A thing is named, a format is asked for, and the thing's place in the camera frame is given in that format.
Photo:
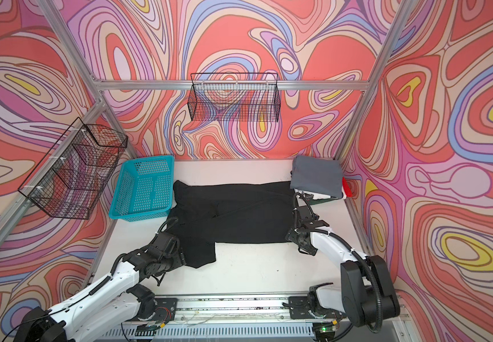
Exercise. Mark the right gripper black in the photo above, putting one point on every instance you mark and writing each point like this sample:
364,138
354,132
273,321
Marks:
292,235

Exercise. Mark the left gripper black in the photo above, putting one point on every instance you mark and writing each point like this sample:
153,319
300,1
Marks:
179,258

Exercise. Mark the black t shirt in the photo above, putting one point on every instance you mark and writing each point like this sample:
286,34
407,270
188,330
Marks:
229,214

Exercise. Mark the teal plastic basket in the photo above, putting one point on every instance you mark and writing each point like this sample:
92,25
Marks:
144,189

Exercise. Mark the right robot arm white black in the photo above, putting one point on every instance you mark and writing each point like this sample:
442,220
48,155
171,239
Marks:
366,295

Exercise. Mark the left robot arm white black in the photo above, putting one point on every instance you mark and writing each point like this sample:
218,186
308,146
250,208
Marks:
115,298

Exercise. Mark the red folded t shirt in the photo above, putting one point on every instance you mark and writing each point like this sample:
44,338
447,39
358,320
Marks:
348,193

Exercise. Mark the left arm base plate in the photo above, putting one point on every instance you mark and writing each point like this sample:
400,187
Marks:
159,310

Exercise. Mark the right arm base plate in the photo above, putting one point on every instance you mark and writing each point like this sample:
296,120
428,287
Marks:
304,307

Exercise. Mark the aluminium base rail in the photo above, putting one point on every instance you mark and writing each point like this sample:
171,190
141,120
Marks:
249,317

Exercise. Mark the black wire basket left wall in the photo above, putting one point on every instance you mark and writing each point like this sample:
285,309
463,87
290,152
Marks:
70,180

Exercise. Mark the black wire basket wall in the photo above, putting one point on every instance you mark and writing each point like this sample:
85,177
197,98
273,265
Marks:
260,103
70,180

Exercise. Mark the black wire basket back wall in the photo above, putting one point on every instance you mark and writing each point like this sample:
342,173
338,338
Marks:
260,103

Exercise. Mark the aluminium frame crossbar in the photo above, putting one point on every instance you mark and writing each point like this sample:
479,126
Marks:
106,85

